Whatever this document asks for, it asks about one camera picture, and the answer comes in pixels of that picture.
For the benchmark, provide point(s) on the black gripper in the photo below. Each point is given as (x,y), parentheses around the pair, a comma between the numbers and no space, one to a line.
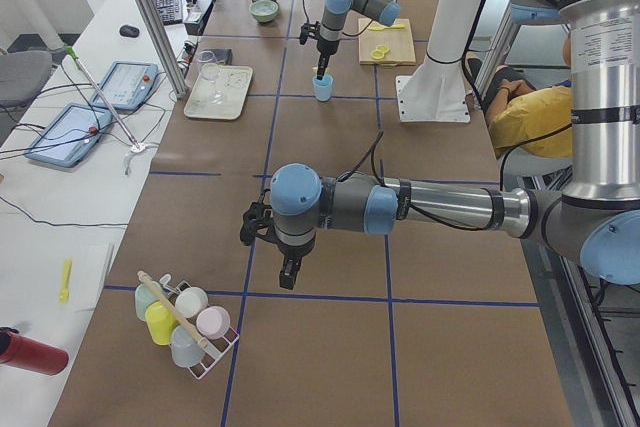
(325,48)
(291,251)

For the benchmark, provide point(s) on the light blue cup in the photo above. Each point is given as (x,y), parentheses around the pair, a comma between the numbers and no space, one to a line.
(323,87)

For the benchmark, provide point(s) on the pink cup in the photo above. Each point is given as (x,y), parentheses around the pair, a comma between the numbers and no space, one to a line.
(213,322)

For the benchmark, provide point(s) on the white cup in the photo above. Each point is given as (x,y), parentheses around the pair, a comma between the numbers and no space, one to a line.
(191,301)

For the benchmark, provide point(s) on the grey blue cup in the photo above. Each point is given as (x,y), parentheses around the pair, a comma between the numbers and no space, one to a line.
(185,351)

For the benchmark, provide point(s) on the yellow cup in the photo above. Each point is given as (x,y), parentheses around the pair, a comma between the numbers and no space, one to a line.
(160,322)

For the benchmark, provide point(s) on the mint green cup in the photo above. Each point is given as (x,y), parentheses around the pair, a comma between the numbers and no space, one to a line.
(143,299)

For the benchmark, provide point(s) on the yellow plastic knife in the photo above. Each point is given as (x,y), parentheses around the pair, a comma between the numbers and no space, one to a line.
(376,28)

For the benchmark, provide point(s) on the green bowl of ice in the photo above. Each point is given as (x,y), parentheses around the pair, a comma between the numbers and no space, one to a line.
(264,11)

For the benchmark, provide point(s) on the bamboo cutting board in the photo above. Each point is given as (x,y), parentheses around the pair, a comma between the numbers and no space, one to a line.
(400,42)

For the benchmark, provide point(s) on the cream bear tray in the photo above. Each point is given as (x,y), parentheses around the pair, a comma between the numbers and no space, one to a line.
(234,82)

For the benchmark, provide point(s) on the clear wine glass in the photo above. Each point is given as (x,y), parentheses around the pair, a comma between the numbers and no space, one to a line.
(209,70)

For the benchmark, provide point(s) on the black keyboard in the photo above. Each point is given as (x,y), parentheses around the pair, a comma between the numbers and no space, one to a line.
(170,11)

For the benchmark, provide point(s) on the black computer mouse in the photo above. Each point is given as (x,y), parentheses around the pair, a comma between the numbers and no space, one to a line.
(129,31)

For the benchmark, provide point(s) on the far blue teach pendant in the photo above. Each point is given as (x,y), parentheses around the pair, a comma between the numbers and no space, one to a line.
(128,84)

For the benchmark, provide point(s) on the blue teach pendant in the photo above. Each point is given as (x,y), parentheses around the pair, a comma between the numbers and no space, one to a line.
(128,84)
(70,136)

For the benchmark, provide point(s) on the person in yellow shirt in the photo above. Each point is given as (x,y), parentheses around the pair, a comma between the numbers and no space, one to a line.
(517,113)

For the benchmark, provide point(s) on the yellow plastic spoon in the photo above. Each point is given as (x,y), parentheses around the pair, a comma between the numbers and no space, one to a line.
(64,292)

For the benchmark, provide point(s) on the green tipped metal rod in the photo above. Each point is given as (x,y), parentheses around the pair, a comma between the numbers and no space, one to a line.
(136,146)

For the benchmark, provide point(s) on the near blue teach pendant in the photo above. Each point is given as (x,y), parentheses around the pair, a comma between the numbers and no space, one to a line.
(70,136)

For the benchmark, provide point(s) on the red water bottle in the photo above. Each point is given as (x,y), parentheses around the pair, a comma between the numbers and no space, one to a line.
(25,353)

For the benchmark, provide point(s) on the white wire cup rack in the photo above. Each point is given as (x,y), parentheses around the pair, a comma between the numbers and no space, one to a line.
(214,349)

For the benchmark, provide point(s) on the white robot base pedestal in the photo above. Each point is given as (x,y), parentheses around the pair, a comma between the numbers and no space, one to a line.
(435,92)

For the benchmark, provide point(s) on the aluminium frame post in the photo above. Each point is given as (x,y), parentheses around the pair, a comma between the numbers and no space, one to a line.
(163,47)

